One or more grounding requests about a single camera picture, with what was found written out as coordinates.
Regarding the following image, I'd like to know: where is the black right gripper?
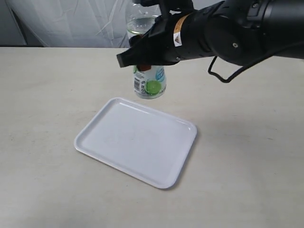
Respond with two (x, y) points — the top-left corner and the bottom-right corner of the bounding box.
(116, 9), (190, 72)

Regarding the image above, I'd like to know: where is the clear lime drink bottle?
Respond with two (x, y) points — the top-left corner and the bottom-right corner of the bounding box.
(125, 0), (167, 99)

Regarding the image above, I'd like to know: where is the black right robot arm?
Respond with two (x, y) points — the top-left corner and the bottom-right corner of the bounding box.
(117, 0), (304, 67)

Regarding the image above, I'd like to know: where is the white plastic tray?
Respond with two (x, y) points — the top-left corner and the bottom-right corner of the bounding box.
(74, 97), (197, 189)

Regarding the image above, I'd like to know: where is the white wrinkled backdrop cloth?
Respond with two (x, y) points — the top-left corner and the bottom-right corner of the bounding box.
(0, 0), (130, 48)

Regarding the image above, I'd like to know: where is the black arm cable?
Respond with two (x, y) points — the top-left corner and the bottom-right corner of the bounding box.
(208, 39), (304, 84)

